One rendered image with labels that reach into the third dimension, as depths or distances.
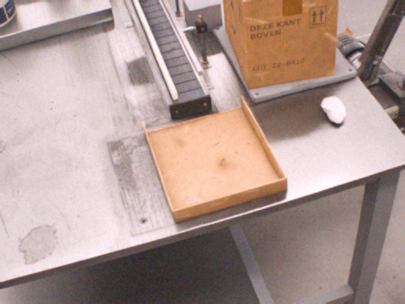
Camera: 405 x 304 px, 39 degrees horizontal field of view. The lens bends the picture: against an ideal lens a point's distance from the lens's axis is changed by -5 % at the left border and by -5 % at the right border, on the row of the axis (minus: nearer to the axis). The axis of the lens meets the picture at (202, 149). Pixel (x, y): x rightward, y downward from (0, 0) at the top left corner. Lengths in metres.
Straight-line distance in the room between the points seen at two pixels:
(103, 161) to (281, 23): 0.55
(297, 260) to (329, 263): 0.12
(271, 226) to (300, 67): 0.92
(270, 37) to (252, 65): 0.09
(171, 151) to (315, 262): 0.95
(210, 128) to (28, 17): 0.81
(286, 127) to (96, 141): 0.48
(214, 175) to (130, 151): 0.23
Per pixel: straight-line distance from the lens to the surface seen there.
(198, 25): 1.59
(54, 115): 1.62
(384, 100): 2.49
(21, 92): 1.74
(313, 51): 1.52
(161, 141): 1.45
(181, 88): 1.52
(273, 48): 1.48
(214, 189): 1.32
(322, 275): 2.18
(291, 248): 2.24
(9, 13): 2.01
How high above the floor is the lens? 1.83
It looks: 45 degrees down
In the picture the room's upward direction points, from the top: 7 degrees counter-clockwise
